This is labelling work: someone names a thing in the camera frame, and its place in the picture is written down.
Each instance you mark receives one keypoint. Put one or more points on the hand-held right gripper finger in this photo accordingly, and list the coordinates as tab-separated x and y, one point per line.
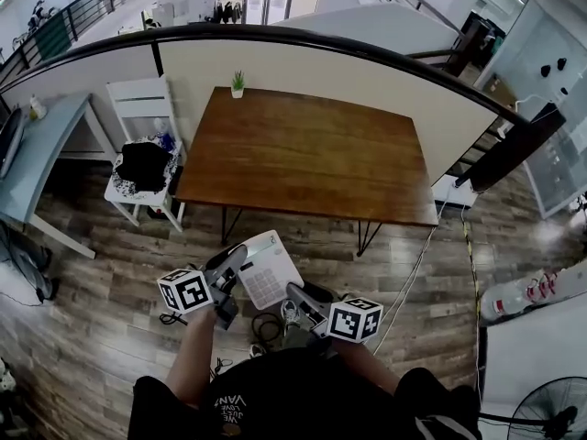
319	291
296	297

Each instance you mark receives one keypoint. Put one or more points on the large clear water bottle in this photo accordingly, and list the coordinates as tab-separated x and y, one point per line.
518	297

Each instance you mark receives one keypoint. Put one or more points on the white counter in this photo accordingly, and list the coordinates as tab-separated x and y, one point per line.
536	346

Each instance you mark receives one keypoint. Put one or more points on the brown wooden table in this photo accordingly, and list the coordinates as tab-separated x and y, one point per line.
302	154

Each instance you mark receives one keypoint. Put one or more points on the black standing fan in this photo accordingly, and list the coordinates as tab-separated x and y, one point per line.
550	413

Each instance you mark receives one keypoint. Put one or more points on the person's black t-shirt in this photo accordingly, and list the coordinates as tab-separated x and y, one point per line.
298	397

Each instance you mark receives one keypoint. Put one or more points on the dark monitor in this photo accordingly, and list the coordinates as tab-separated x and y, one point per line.
10	145

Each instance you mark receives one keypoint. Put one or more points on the black curved handrail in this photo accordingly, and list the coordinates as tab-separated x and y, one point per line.
293	35

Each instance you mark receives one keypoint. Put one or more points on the person's right forearm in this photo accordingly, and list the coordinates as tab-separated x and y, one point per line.
367	365

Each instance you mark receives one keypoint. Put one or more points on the person's left forearm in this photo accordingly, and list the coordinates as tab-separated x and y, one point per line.
192	360

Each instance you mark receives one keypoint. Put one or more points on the person's grey sneaker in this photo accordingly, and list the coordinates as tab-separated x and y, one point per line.
257	350
290	315

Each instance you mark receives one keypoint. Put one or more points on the black garment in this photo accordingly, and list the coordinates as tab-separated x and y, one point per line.
143	165

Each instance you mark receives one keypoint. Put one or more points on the white calculator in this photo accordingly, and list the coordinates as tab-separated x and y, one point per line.
270	271

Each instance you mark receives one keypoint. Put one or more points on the cream partition panel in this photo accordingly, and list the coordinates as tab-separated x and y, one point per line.
321	80

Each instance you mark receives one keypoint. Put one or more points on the yellow black floor tape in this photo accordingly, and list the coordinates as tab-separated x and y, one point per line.
472	268

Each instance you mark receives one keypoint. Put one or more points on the grey desk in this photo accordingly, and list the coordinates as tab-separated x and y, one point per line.
43	154

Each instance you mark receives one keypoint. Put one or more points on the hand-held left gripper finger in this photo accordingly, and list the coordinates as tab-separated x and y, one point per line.
234	266
224	256

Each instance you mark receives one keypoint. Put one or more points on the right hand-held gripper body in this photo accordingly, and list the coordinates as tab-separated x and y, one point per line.
353	320

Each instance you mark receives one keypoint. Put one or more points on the small potted green plant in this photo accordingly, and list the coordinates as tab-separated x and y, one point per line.
237	85

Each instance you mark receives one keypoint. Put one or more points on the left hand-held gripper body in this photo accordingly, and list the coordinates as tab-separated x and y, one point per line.
188	293

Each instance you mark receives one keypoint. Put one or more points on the small yellowish bottle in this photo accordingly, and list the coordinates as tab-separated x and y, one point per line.
36	107

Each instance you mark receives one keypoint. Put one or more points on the white wooden chair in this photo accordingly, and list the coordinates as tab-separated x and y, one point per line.
140	103

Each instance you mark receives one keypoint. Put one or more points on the grey bag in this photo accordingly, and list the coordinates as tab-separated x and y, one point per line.
27	264

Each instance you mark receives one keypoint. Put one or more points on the white patterned cloth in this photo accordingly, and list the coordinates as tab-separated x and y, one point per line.
169	147

